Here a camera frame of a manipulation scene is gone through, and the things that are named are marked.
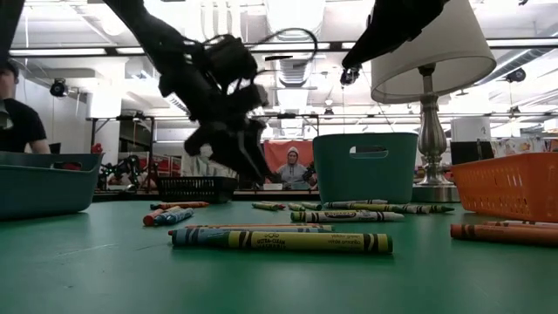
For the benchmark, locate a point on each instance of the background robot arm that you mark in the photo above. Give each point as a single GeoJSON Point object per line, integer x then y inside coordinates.
{"type": "Point", "coordinates": [310, 172]}

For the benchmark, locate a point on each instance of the patterned cloth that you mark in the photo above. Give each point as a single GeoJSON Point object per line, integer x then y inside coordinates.
{"type": "Point", "coordinates": [194, 168]}

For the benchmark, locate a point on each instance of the black ceiling spotlight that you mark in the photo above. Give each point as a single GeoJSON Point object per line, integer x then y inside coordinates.
{"type": "Point", "coordinates": [516, 75]}
{"type": "Point", "coordinates": [58, 88]}
{"type": "Point", "coordinates": [350, 76]}

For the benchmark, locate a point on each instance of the red storage bins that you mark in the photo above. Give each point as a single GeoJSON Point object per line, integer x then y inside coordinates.
{"type": "Point", "coordinates": [168, 165]}

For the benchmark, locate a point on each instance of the black table frame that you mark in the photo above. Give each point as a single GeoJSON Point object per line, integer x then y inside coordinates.
{"type": "Point", "coordinates": [261, 196]}

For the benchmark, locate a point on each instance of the red object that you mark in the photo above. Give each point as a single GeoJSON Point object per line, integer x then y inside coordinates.
{"type": "Point", "coordinates": [97, 148]}

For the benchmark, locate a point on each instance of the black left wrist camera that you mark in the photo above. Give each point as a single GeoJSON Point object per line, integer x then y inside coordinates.
{"type": "Point", "coordinates": [231, 56]}

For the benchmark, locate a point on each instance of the dark green tipped crayon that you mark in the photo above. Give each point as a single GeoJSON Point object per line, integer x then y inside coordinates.
{"type": "Point", "coordinates": [440, 209]}

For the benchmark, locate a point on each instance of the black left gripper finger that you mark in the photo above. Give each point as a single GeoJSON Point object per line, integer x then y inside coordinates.
{"type": "Point", "coordinates": [231, 152]}
{"type": "Point", "coordinates": [259, 144]}

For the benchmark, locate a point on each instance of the yellow green crayon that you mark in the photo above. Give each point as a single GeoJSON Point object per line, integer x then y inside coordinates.
{"type": "Point", "coordinates": [305, 242]}

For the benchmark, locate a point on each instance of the orange mesh basket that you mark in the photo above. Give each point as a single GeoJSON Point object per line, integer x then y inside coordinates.
{"type": "Point", "coordinates": [501, 187]}

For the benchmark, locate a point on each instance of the person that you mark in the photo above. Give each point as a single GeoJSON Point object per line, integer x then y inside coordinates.
{"type": "Point", "coordinates": [22, 126]}
{"type": "Point", "coordinates": [293, 172]}

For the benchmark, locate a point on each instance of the background robot arms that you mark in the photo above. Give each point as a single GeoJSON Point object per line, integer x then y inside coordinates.
{"type": "Point", "coordinates": [126, 168]}

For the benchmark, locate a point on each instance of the green table mat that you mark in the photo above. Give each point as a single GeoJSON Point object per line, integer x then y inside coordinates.
{"type": "Point", "coordinates": [131, 279]}

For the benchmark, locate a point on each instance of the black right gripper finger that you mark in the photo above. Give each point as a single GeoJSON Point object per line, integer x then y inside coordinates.
{"type": "Point", "coordinates": [383, 41]}

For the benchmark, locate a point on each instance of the table lamp white shade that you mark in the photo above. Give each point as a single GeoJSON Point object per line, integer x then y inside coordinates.
{"type": "Point", "coordinates": [444, 52]}

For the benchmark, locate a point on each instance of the red backdrop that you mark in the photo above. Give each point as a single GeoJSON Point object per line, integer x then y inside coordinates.
{"type": "Point", "coordinates": [279, 152]}

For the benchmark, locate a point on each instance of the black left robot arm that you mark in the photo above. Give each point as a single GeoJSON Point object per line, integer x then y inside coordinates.
{"type": "Point", "coordinates": [148, 30]}

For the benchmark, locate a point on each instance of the background black rig frame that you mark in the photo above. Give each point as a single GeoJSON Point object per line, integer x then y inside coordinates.
{"type": "Point", "coordinates": [93, 131]}

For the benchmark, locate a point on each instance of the teal plastic bin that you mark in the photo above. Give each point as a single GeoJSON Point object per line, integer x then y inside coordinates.
{"type": "Point", "coordinates": [331, 183]}

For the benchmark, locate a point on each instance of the grey-blue plastic bin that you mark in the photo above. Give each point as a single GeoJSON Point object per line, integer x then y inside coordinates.
{"type": "Point", "coordinates": [43, 192]}

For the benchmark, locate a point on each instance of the colourful cloth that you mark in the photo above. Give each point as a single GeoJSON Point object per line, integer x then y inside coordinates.
{"type": "Point", "coordinates": [519, 146]}

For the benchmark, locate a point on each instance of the black mesh basket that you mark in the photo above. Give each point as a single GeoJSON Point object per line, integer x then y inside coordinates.
{"type": "Point", "coordinates": [196, 189]}

